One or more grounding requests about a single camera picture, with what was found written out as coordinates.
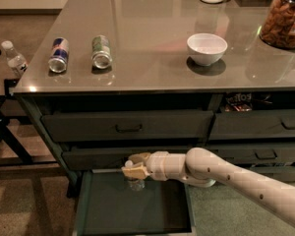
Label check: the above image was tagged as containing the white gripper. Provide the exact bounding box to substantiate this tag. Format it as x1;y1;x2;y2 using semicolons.
122;151;187;181

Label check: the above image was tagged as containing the clear plastic water bottle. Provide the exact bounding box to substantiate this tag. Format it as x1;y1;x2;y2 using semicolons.
125;160;145;191

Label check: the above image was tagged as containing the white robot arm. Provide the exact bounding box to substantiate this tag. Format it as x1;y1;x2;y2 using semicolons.
122;147;295;228

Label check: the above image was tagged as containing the top left drawer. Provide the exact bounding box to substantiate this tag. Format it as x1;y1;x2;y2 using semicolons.
41;110;213;142

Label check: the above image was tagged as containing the open bottom left drawer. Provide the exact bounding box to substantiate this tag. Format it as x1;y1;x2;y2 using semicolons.
72;172;197;236

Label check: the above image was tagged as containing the middle left drawer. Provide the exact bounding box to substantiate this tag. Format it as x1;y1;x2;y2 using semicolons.
62;147;191;171

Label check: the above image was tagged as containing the middle right drawer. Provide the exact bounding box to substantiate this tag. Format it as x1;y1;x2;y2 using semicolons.
206;143;295;165

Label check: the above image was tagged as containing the top right drawer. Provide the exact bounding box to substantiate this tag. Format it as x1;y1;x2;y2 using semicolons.
209;109;295;141

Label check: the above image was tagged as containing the bottom right drawer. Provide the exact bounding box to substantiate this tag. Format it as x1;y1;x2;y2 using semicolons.
250;166;295;182

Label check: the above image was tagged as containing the water bottle on side table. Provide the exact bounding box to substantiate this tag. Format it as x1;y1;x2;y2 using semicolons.
1;40;28;78

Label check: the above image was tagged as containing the green silver soda can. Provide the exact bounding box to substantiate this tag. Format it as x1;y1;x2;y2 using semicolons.
91;35;112;69

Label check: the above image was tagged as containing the dark snack bag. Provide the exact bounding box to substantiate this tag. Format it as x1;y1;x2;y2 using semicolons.
225;92;252;112

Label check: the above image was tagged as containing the blue silver Red Bull can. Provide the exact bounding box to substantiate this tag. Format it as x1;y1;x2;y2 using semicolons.
48;37;69;73

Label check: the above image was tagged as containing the white ceramic bowl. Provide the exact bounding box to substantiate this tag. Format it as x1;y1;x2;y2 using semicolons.
187;33;228;66

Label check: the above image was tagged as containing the black side table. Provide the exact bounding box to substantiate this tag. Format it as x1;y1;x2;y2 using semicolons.
0;44;57;167

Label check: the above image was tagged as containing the clear snack jar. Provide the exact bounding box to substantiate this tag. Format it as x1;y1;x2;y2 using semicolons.
260;0;295;49

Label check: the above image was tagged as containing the dark green cabinet frame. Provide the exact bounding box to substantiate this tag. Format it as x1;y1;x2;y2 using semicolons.
18;91;295;187

